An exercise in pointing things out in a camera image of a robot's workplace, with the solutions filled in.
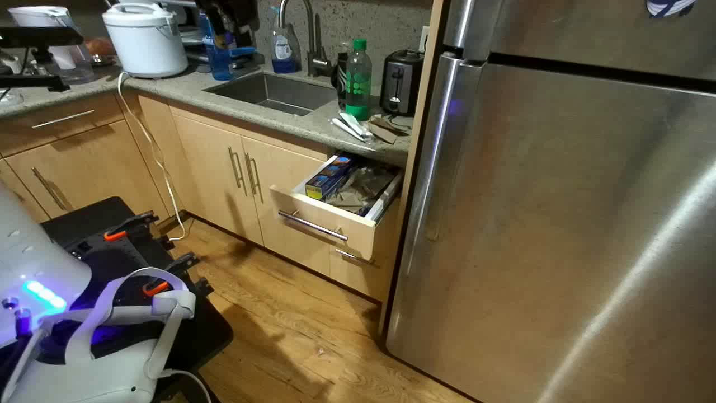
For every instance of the black metal stand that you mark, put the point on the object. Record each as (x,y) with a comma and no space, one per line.
(37,36)

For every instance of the dish soap bottle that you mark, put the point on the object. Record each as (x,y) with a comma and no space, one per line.
(285,47)

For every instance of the large wooden cabinet door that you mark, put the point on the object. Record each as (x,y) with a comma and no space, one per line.
(96,172)

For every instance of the green soda bottle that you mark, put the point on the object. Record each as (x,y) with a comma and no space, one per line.
(359,82)

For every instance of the blue and yellow box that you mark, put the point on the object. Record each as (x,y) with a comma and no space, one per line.
(328,178)

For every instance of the wide wooden drawer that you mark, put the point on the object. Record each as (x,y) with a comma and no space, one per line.
(45,130)

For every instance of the white VR headset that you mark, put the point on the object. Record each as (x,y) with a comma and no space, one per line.
(82,372)

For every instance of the stainless steel refrigerator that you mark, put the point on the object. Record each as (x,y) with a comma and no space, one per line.
(559,224)

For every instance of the white rice cooker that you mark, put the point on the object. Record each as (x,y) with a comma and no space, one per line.
(145,42)

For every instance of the black toaster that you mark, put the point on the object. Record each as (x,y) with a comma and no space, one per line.
(400,83)

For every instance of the clear plastic container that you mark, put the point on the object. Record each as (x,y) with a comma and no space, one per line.
(69,61)

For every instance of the short wooden drawer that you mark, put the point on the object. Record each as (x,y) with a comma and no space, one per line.
(350,271)

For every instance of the steel kitchen sink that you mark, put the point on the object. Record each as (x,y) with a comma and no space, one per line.
(276,91)

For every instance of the black clamp with orange tip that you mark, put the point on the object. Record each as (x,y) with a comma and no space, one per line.
(158,287)
(114,237)

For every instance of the clear plastic bags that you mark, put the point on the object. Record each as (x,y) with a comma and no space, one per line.
(361,192)

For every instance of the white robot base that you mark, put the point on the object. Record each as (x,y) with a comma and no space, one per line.
(30,261)

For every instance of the white bowl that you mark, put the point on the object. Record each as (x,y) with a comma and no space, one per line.
(37,15)

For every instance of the chrome faucet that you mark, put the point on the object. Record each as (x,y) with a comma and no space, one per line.
(311,36)

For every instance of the blue white fridge magnet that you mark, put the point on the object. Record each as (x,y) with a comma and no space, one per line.
(667,8)

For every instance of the silver utensil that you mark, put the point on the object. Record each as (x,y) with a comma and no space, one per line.
(350,127)

